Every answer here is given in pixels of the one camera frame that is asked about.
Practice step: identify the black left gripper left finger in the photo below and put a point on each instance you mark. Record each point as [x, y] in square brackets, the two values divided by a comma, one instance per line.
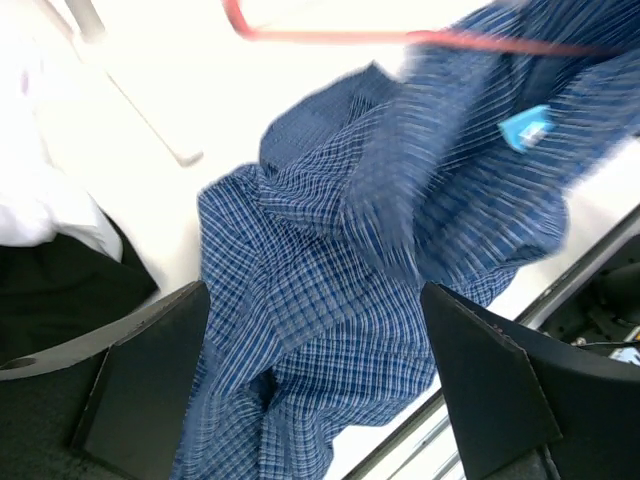
[109, 404]

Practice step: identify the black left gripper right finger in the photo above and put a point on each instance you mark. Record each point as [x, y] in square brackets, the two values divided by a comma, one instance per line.
[513, 393]

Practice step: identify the black shirt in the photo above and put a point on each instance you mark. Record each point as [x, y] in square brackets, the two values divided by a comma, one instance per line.
[57, 291]

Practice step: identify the blue checked shirt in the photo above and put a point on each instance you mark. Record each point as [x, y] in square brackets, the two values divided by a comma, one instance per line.
[315, 256]

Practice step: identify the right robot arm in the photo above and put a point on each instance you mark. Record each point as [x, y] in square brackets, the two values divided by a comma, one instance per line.
[605, 309]

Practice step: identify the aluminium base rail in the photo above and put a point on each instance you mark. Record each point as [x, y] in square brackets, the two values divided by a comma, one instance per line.
[424, 446]

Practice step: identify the pink hanger of checked shirt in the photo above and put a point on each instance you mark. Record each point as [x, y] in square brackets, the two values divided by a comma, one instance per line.
[445, 38]

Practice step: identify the white clothes rack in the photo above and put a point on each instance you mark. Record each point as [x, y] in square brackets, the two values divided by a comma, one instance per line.
[134, 70]

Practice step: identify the white shirt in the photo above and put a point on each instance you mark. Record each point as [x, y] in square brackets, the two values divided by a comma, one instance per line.
[38, 201]

